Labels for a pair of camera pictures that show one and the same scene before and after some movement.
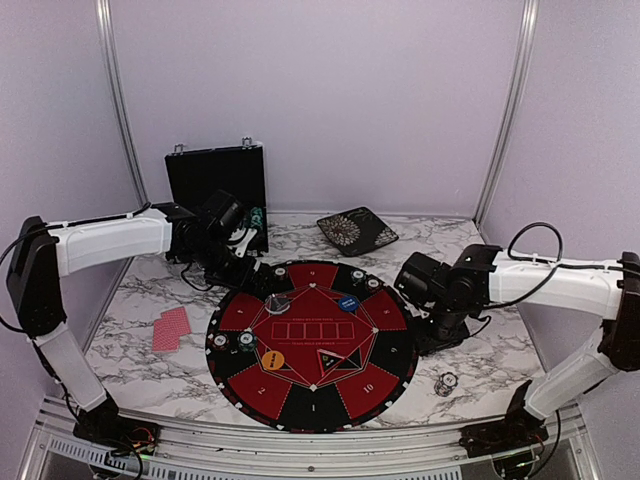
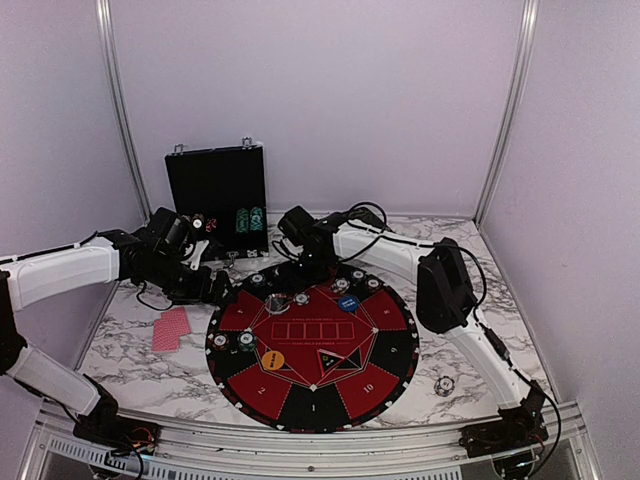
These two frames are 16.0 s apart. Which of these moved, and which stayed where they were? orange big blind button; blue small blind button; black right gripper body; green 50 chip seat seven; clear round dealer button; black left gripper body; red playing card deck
Moved: black right gripper body; black left gripper body
Stayed: red playing card deck; blue small blind button; clear round dealer button; orange big blind button; green 50 chip seat seven
